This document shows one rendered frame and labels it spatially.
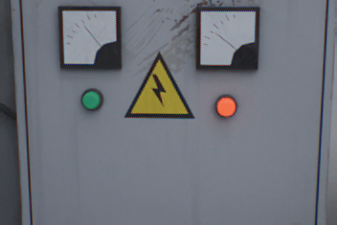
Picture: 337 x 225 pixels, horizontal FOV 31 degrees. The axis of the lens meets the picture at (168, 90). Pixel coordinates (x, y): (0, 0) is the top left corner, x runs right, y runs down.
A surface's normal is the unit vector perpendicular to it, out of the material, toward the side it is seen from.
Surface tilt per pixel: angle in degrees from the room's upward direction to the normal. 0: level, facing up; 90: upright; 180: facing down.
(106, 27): 90
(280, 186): 90
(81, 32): 90
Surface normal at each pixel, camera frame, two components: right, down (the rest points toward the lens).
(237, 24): -0.04, 0.21
